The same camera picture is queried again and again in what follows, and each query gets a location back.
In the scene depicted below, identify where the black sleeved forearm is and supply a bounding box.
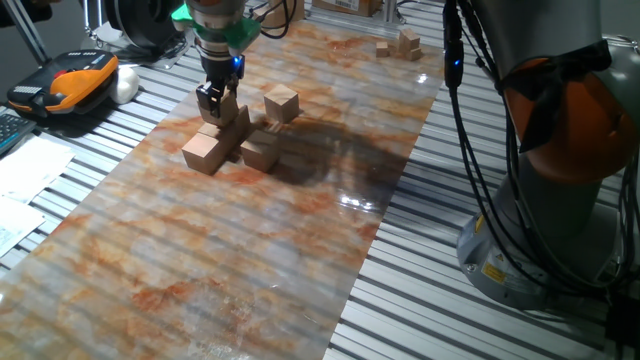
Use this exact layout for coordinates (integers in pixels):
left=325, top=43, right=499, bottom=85
left=0, top=0, right=54, bottom=29

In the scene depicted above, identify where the white paper sheet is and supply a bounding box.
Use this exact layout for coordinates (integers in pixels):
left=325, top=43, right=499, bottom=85
left=0, top=195, right=46, bottom=259
left=0, top=135, right=76, bottom=204

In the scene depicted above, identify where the black keyboard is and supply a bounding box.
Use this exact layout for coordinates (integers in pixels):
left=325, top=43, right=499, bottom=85
left=0, top=112, right=37, bottom=156

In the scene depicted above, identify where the grey metal stand bar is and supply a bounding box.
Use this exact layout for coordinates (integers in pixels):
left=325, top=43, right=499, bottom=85
left=4, top=0, right=51, bottom=66

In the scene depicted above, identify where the black cable with blue light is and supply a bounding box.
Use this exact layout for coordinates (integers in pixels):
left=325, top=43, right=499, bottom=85
left=442, top=0, right=616, bottom=299

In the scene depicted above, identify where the orange grey marble mat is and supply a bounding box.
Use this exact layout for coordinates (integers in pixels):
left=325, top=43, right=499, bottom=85
left=0, top=22, right=446, bottom=360

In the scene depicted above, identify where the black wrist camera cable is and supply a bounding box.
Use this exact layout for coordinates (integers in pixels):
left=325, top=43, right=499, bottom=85
left=248, top=0, right=299, bottom=40

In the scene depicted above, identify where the black round machine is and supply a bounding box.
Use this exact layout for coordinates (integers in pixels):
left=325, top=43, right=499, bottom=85
left=103, top=0, right=189, bottom=51

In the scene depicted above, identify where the orange black teach pendant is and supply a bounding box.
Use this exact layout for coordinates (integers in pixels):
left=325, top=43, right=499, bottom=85
left=6, top=49, right=120, bottom=119

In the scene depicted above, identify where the thin metal tripod leg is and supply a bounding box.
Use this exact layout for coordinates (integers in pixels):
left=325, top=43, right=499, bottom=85
left=78, top=0, right=109, bottom=49

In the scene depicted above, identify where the brown cardboard box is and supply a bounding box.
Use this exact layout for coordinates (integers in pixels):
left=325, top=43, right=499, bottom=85
left=312, top=0, right=384, bottom=18

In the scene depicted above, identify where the black strap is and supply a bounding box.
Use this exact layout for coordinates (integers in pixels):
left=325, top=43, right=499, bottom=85
left=502, top=39, right=614, bottom=155

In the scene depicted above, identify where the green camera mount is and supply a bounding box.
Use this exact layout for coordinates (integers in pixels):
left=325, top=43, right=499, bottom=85
left=171, top=2, right=262, bottom=55

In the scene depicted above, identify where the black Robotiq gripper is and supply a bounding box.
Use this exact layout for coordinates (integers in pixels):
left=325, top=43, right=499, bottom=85
left=195, top=53, right=247, bottom=119

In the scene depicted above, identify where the white rounded object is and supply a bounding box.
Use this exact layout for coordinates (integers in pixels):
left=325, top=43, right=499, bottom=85
left=109, top=65, right=141, bottom=105

